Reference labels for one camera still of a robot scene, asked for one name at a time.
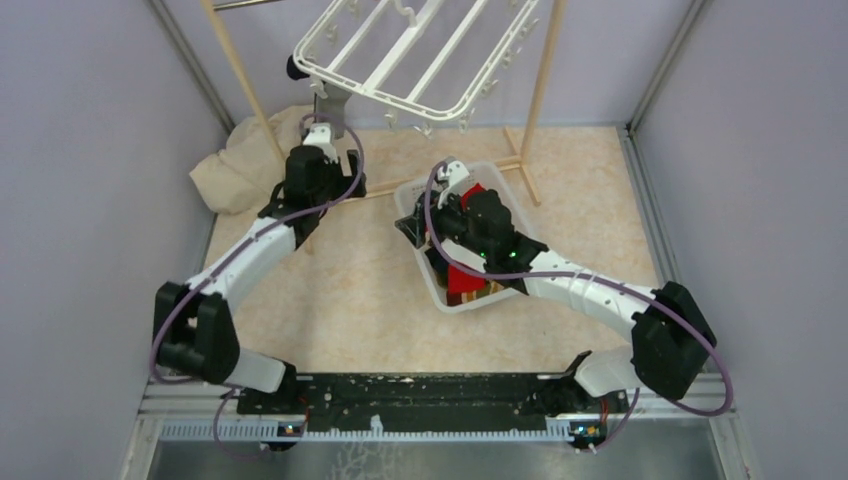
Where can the white grey sock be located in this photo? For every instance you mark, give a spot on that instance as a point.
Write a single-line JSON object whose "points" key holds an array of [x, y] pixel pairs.
{"points": [[330, 108]]}

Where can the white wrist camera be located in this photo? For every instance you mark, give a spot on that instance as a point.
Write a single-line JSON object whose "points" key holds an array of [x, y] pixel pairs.
{"points": [[321, 135], [453, 178]]}

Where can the red snowflake sock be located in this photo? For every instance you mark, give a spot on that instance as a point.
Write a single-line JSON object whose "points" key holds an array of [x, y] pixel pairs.
{"points": [[475, 189]]}

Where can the dark navy sock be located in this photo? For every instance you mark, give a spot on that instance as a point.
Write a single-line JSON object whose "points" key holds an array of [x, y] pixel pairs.
{"points": [[293, 71]]}

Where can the wooden drying rack frame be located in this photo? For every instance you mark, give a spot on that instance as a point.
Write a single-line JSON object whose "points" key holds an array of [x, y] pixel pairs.
{"points": [[530, 99]]}

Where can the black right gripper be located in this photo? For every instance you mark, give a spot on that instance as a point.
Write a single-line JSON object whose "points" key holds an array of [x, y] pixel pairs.
{"points": [[415, 227]]}

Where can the red plain sock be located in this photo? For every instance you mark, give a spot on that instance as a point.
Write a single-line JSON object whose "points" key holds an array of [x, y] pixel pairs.
{"points": [[459, 282]]}

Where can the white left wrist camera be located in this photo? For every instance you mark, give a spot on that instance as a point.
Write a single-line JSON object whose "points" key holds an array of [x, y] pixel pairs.
{"points": [[321, 135]]}

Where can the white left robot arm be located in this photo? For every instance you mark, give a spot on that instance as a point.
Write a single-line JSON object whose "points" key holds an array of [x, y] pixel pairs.
{"points": [[194, 331]]}

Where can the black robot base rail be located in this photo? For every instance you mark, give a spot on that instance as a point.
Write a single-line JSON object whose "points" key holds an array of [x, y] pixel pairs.
{"points": [[424, 408]]}

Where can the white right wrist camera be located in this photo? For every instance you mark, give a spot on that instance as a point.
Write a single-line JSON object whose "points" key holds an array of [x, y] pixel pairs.
{"points": [[453, 178]]}

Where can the white plastic laundry basket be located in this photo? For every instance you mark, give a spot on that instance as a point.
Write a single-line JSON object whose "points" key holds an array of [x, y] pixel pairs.
{"points": [[433, 267]]}

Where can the white plastic sock hanger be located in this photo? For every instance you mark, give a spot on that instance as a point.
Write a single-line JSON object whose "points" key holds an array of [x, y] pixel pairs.
{"points": [[417, 60]]}

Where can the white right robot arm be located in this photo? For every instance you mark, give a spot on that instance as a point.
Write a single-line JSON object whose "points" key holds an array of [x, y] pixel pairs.
{"points": [[668, 335]]}

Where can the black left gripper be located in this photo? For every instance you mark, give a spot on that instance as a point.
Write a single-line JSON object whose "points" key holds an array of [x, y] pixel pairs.
{"points": [[345, 180]]}

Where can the beige crumpled cloth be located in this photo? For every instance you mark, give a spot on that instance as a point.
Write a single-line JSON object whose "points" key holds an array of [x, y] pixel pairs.
{"points": [[243, 174]]}

